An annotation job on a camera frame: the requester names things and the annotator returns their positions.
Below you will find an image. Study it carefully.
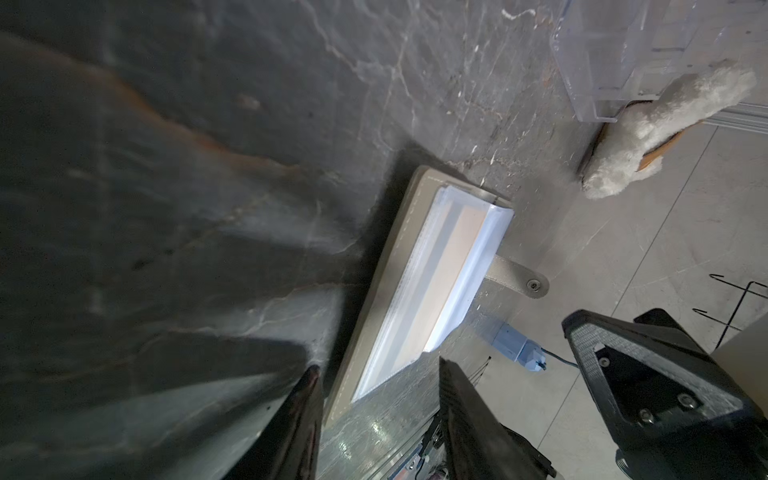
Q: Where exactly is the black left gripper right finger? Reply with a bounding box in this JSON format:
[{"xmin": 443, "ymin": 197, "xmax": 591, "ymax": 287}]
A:
[{"xmin": 439, "ymin": 358, "xmax": 540, "ymax": 479}]

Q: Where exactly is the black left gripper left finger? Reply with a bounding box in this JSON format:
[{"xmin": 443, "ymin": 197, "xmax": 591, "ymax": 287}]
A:
[{"xmin": 225, "ymin": 365, "xmax": 323, "ymax": 479}]

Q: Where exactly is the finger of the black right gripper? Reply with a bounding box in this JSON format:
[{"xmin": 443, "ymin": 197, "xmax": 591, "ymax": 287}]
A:
[{"xmin": 562, "ymin": 308, "xmax": 767, "ymax": 479}]

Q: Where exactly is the clear acrylic organizer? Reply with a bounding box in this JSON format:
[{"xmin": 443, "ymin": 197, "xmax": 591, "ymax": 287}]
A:
[{"xmin": 550, "ymin": 1, "xmax": 767, "ymax": 123}]

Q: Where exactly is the white teddy bear brown sweater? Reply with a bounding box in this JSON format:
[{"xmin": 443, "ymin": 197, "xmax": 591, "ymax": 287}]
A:
[{"xmin": 581, "ymin": 60, "xmax": 757, "ymax": 200}]

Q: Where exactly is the black wire hook rack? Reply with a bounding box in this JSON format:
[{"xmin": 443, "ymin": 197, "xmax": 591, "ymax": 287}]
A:
[{"xmin": 692, "ymin": 273, "xmax": 767, "ymax": 350}]

